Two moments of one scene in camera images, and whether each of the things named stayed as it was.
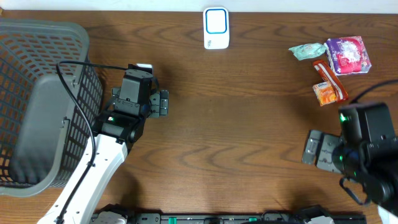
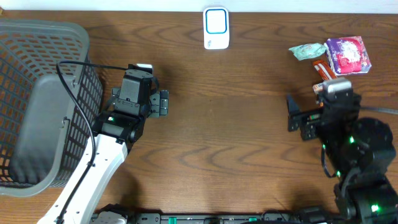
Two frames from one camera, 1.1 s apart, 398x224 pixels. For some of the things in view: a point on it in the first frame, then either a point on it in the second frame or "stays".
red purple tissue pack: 348,55 stays
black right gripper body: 329,144 -> 313,125
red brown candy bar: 326,75 stays
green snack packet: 304,51 stays
